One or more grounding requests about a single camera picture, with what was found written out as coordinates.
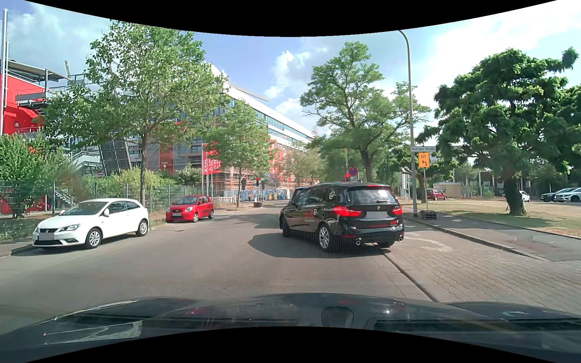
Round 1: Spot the long red and white building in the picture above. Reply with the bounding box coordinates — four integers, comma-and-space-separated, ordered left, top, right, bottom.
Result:
64, 63, 321, 200

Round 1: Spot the grey lamp post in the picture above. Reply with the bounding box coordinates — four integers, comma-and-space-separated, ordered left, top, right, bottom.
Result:
396, 30, 419, 217

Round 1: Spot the green hedge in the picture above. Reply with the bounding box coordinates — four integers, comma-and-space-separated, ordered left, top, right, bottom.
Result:
81, 166, 205, 201

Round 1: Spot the tall green tree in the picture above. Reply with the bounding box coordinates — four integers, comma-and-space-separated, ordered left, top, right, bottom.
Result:
299, 41, 430, 183

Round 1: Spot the row of flags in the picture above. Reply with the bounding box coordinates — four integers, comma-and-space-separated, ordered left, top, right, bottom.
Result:
201, 144, 224, 197

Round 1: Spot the car's own bonnet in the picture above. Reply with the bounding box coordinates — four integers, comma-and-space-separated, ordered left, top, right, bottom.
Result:
0, 293, 581, 361

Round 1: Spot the red small car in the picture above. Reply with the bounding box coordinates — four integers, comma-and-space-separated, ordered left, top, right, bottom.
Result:
165, 195, 215, 224

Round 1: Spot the orange road sign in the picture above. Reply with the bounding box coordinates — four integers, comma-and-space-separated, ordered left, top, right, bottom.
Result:
418, 152, 431, 212

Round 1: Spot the tall grey pole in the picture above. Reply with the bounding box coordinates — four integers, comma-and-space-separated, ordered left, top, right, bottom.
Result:
0, 8, 9, 136

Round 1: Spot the black car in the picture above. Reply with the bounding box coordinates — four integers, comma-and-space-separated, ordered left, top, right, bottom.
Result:
279, 181, 405, 253

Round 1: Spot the cobbled parking strip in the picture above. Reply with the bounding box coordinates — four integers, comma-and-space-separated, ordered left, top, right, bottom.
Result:
381, 222, 581, 323

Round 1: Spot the dry grass verge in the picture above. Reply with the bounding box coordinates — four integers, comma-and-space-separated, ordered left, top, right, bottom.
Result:
406, 200, 581, 244

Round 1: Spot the green bush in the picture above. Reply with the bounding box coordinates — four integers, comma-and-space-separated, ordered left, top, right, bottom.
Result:
0, 132, 77, 218

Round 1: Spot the broad dark green tree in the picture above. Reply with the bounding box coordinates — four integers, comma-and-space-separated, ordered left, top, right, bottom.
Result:
416, 47, 581, 216

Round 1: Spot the large green tree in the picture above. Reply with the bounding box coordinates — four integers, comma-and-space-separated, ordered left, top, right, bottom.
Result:
42, 20, 231, 207

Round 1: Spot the grey asphalt road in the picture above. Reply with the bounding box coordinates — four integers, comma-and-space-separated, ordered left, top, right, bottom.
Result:
0, 201, 435, 333

